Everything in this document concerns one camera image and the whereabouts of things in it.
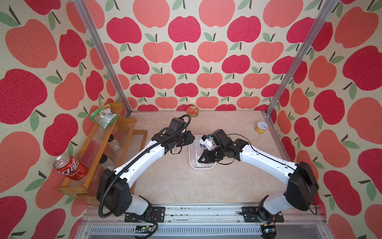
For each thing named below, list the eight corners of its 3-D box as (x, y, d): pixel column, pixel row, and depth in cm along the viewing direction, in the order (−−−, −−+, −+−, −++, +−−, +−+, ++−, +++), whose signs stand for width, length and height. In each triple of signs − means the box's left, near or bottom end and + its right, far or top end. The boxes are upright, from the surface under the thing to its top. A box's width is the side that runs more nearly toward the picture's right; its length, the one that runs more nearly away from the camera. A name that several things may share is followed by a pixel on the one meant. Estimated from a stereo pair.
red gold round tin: (185, 114, 124) (185, 109, 120) (190, 109, 129) (190, 104, 124) (194, 119, 121) (194, 114, 117) (199, 113, 125) (199, 108, 121)
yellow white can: (255, 134, 110) (259, 128, 105) (253, 126, 115) (256, 121, 109) (265, 134, 110) (269, 128, 105) (262, 126, 115) (265, 121, 109)
